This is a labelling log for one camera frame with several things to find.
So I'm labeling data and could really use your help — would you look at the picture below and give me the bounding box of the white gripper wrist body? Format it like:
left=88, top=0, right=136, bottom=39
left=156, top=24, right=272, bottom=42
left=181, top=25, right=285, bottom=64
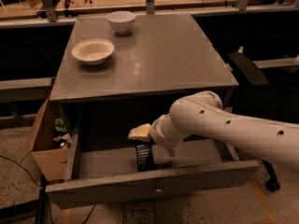
left=150, top=115, right=178, bottom=148

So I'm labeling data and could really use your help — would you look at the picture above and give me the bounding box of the dark blue rxbar wrapper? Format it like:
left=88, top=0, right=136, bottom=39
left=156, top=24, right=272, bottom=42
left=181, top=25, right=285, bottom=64
left=135, top=144, right=156, bottom=172

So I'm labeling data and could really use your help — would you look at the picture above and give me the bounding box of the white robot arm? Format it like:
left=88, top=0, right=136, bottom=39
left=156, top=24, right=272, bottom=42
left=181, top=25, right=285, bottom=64
left=128, top=91, right=299, bottom=172

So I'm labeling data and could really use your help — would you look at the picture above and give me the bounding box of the open grey top drawer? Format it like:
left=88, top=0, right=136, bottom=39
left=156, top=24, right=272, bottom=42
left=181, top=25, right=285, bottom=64
left=45, top=105, right=261, bottom=210

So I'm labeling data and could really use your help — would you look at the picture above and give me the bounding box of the grey wooden drawer cabinet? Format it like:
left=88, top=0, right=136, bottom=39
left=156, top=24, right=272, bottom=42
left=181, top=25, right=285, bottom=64
left=50, top=14, right=238, bottom=151

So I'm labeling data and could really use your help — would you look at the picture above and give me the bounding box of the crumpled white paper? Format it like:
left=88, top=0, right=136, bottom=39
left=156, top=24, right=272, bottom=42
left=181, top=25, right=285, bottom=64
left=53, top=133, right=71, bottom=142

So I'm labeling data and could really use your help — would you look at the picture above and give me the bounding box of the silver metal can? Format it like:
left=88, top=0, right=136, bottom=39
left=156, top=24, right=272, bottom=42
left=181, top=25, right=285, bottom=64
left=59, top=141, right=70, bottom=148

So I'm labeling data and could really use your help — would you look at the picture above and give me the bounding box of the green crumpled wrapper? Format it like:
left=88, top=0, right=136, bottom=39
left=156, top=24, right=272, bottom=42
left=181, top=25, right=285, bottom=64
left=54, top=118, right=67, bottom=133

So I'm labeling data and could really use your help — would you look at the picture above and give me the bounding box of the brown cardboard box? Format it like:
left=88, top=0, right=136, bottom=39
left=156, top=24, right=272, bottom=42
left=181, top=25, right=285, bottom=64
left=20, top=100, right=69, bottom=181

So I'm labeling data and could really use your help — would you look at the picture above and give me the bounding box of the beige shallow paper bowl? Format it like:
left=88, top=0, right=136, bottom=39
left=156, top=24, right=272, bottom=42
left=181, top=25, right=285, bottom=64
left=72, top=38, right=114, bottom=65

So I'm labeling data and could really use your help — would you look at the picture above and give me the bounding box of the white deep ceramic bowl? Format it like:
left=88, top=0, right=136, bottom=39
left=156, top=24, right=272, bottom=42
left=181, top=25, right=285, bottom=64
left=107, top=11, right=135, bottom=35

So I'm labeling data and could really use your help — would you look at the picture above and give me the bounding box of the black floor cable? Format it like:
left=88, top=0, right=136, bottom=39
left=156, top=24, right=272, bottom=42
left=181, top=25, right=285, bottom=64
left=0, top=154, right=55, bottom=224

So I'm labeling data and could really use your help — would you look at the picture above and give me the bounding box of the grey metal rail frame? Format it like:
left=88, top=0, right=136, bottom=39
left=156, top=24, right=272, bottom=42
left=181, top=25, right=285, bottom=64
left=0, top=0, right=299, bottom=30

